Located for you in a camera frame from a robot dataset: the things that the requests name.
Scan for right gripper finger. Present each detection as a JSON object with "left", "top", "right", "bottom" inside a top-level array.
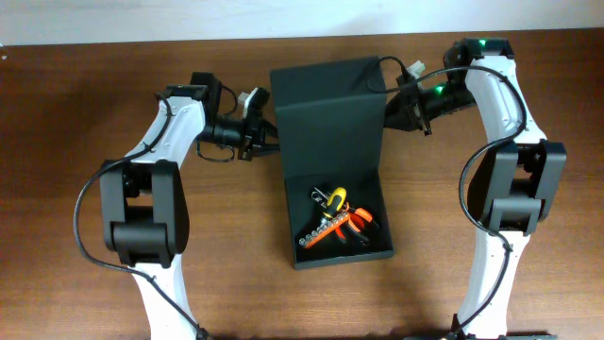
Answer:
[
  {"left": 384, "top": 111, "right": 415, "bottom": 131},
  {"left": 385, "top": 89, "right": 415, "bottom": 113}
]

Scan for dark green box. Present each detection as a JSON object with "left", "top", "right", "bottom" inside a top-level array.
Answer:
[{"left": 270, "top": 57, "right": 394, "bottom": 270}]

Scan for silver ring wrench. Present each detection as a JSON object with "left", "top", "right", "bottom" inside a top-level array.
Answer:
[{"left": 310, "top": 187, "right": 328, "bottom": 208}]

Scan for yellow black screwdriver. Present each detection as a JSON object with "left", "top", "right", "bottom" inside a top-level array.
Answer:
[{"left": 318, "top": 187, "right": 347, "bottom": 224}]

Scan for orange socket rail strip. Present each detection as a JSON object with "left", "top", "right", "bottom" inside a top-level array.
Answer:
[{"left": 297, "top": 212, "right": 350, "bottom": 249}]

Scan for orange black long-nose pliers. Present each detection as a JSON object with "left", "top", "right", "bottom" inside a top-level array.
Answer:
[{"left": 335, "top": 207, "right": 380, "bottom": 246}]

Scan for red diagonal cutting pliers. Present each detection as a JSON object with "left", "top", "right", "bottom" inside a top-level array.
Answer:
[{"left": 346, "top": 208, "right": 373, "bottom": 236}]

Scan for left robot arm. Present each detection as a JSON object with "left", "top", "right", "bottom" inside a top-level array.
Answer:
[{"left": 99, "top": 72, "right": 278, "bottom": 339}]

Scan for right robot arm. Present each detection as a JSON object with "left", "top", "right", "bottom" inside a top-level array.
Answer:
[{"left": 384, "top": 38, "right": 566, "bottom": 339}]

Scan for left black cable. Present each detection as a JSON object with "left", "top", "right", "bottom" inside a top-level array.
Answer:
[{"left": 72, "top": 84, "right": 242, "bottom": 340}]

